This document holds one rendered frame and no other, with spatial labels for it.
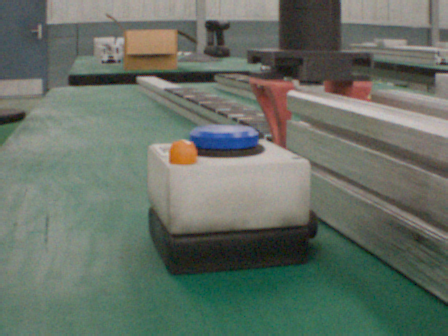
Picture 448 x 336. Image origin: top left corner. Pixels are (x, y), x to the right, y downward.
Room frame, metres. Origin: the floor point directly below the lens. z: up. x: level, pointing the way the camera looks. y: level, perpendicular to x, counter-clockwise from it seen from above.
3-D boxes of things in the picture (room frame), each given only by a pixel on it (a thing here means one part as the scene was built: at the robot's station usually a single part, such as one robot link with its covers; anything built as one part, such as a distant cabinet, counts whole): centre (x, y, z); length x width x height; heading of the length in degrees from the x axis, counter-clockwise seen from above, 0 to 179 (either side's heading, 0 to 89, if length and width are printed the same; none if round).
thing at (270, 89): (0.63, -0.07, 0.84); 0.07 x 0.07 x 0.09; 15
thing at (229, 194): (0.41, -0.01, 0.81); 0.10 x 0.08 x 0.06; 104
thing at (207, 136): (0.41, 0.00, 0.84); 0.04 x 0.04 x 0.02
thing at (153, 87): (1.22, 0.07, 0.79); 0.96 x 0.04 x 0.03; 14
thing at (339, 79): (0.64, -0.09, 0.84); 0.07 x 0.07 x 0.09; 15
